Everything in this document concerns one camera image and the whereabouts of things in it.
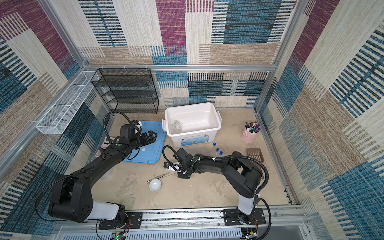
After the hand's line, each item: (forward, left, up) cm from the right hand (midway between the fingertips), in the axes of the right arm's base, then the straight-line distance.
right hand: (182, 170), depth 90 cm
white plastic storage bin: (+32, -6, +3) cm, 33 cm away
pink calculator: (+19, +51, +3) cm, 54 cm away
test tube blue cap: (+3, -20, +13) cm, 24 cm away
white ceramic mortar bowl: (-8, +15, +1) cm, 17 cm away
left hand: (+16, +17, +15) cm, 28 cm away
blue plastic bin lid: (+12, +22, -1) cm, 25 cm away
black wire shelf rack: (+53, +39, +19) cm, 69 cm away
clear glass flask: (+29, +5, +4) cm, 30 cm away
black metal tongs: (-3, +14, 0) cm, 14 cm away
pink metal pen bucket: (+19, -42, +10) cm, 47 cm away
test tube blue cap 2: (+2, -21, +15) cm, 26 cm away
